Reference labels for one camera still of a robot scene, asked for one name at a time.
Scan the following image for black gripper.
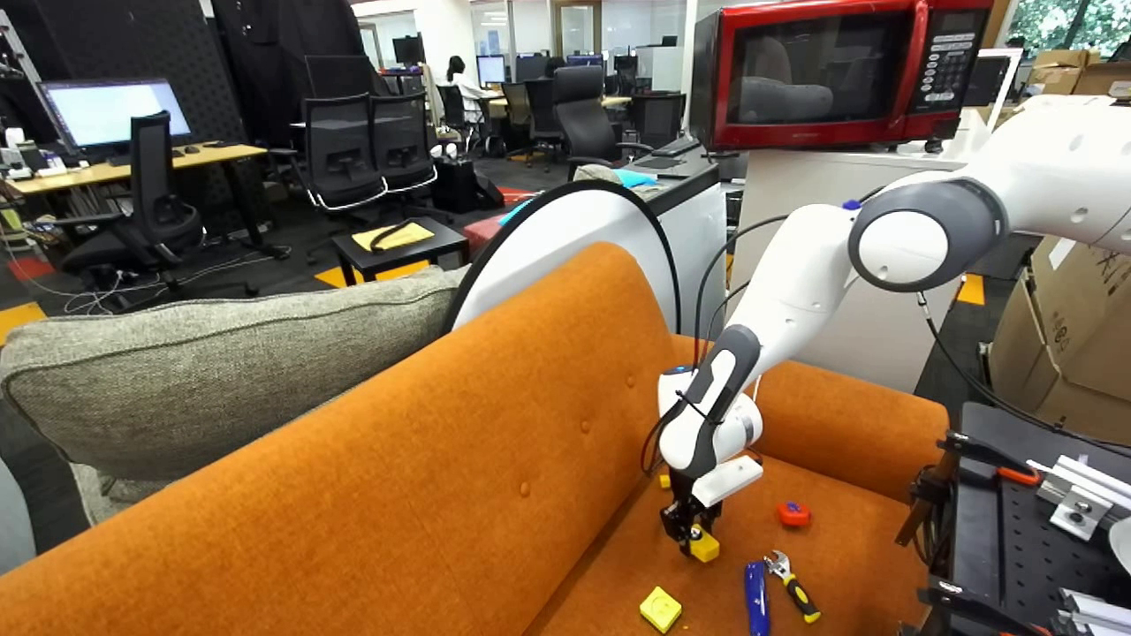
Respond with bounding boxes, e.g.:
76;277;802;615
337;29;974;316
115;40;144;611
659;488;716;562

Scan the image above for black office chair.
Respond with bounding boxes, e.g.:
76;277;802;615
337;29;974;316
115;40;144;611
57;110;207;279
549;64;624;171
368;88;445;197
292;91;393;220

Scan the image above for large brown cardboard box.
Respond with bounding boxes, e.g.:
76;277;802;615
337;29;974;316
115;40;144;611
984;234;1131;450

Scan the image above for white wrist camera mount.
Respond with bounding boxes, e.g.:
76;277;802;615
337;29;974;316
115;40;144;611
684;456;767;514

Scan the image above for red handled black tool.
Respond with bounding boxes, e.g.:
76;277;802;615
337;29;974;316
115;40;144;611
948;433;1047;492

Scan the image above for person in background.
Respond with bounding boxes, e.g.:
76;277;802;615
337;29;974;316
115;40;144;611
438;50;473;107

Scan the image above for red and black microwave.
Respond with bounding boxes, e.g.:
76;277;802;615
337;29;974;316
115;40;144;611
690;0;1001;154

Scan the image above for silver metal bracket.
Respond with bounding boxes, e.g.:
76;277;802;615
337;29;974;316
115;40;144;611
1032;451;1131;545

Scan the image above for grey fabric cushion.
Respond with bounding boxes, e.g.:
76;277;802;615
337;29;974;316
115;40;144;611
0;265;473;523

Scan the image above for small black side table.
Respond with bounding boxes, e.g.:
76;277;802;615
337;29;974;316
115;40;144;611
333;213;473;290

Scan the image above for orange fabric sofa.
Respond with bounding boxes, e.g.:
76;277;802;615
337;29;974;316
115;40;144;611
0;241;955;636

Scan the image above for computer monitor lit screen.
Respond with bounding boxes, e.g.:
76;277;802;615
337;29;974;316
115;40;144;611
38;73;199;154

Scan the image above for black mounting platform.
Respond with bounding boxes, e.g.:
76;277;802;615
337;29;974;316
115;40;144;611
903;400;1131;636

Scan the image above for wooden office desk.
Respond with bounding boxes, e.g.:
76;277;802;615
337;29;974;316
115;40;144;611
4;139;273;197

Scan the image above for yellow smiley square block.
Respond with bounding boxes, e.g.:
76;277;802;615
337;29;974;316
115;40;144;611
636;584;684;636

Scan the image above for yellow paper sheet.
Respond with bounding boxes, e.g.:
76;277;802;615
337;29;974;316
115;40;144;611
351;220;438;253

